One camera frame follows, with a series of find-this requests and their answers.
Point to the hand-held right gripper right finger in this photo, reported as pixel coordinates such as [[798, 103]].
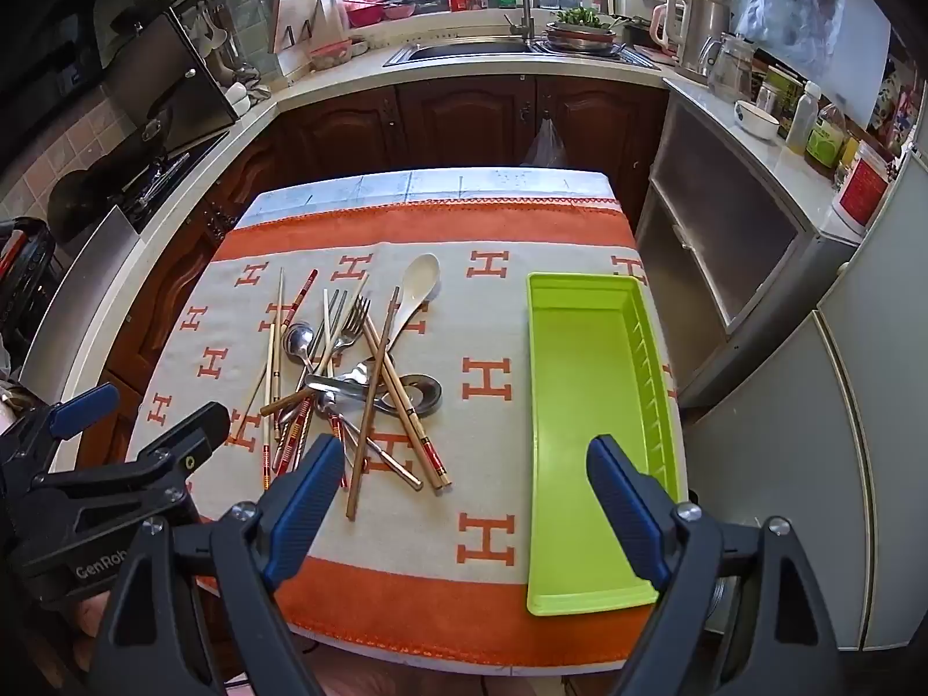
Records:
[[627, 515]]

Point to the small metal spoon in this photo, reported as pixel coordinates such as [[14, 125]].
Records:
[[328, 400]]

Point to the white ceramic spoon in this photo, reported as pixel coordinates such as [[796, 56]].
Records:
[[422, 277]]

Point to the clear food container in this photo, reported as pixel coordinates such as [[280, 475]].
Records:
[[330, 56]]

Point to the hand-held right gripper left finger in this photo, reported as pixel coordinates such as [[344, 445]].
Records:
[[308, 507]]

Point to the white plastic bottle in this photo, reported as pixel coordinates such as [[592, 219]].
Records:
[[801, 123]]

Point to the steel electric kettle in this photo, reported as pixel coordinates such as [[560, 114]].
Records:
[[696, 33]]

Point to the green plastic utensil tray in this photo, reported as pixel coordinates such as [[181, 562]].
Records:
[[580, 377]]

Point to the large hanging plastic bag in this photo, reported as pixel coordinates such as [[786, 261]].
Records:
[[783, 7]]

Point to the white kitchen countertop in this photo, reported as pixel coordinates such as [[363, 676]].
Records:
[[326, 80]]

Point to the dark brown wooden chopstick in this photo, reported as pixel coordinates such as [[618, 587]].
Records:
[[360, 471], [283, 404]]

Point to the orange patterned blanket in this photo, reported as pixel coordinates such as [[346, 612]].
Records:
[[493, 333]]

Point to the black pot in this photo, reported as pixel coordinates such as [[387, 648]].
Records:
[[72, 196]]

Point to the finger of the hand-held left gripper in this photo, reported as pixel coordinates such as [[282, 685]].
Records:
[[83, 410], [196, 435]]

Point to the green label oil bottle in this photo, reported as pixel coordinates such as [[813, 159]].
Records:
[[825, 145]]

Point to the wooden cutting board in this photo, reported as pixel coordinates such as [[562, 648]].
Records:
[[294, 11]]

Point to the steel kitchen sink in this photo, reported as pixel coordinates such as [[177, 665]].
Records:
[[464, 51]]

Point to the red label container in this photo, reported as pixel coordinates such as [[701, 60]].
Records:
[[863, 192]]

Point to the pink basin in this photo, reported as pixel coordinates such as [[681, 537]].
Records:
[[366, 12]]

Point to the steel side panel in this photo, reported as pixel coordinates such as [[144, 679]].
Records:
[[87, 283]]

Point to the green vegetables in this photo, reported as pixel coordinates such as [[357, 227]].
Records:
[[580, 17]]

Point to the glass pitcher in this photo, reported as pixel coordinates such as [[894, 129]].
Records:
[[732, 69]]

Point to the large metal spoon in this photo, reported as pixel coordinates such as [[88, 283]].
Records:
[[424, 399]]

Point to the white bowl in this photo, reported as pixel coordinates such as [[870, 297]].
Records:
[[756, 123]]

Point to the person's left hand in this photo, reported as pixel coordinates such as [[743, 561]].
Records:
[[91, 623]]

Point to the clear plastic bag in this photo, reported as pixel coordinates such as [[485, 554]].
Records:
[[545, 149]]

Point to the black gas stove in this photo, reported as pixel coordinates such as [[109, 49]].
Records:
[[167, 174]]

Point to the grey refrigerator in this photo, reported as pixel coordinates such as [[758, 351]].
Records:
[[855, 449]]

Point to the black range hood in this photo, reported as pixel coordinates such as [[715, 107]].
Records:
[[51, 36]]

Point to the white ceramic cup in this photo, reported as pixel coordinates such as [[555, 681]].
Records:
[[236, 96]]

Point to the glass jar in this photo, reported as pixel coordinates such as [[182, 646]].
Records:
[[766, 98]]

